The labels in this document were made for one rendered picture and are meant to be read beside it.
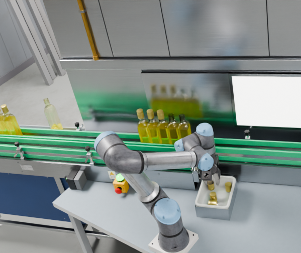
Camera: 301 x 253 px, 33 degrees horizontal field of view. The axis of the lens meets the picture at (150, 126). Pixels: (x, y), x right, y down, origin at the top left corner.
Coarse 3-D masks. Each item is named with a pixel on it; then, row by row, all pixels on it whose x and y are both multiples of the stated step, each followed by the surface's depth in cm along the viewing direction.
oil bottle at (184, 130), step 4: (180, 124) 265; (184, 124) 265; (188, 124) 266; (180, 128) 265; (184, 128) 265; (188, 128) 266; (180, 132) 267; (184, 132) 266; (188, 132) 267; (180, 136) 269; (184, 136) 268
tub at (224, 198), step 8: (224, 176) 264; (200, 184) 263; (224, 184) 267; (232, 184) 265; (200, 192) 259; (208, 192) 267; (216, 192) 266; (224, 192) 265; (232, 192) 254; (200, 200) 259; (208, 200) 263; (224, 200) 261; (224, 208) 248
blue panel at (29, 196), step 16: (0, 176) 323; (16, 176) 318; (32, 176) 312; (0, 192) 334; (16, 192) 329; (32, 192) 323; (48, 192) 318; (0, 208) 346; (16, 208) 340; (32, 208) 335; (48, 208) 329
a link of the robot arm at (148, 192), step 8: (104, 136) 216; (112, 136) 216; (96, 144) 217; (104, 144) 213; (112, 144) 211; (120, 144) 211; (96, 152) 221; (104, 152) 211; (104, 160) 211; (128, 176) 226; (136, 176) 227; (144, 176) 232; (136, 184) 230; (144, 184) 232; (152, 184) 237; (144, 192) 235; (152, 192) 237; (160, 192) 239; (144, 200) 238; (152, 200) 237
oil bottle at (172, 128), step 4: (168, 124) 268; (172, 124) 267; (176, 124) 267; (168, 128) 268; (172, 128) 267; (176, 128) 267; (168, 132) 270; (172, 132) 269; (176, 132) 268; (172, 136) 270; (176, 136) 270; (172, 140) 272; (176, 140) 271; (172, 144) 274
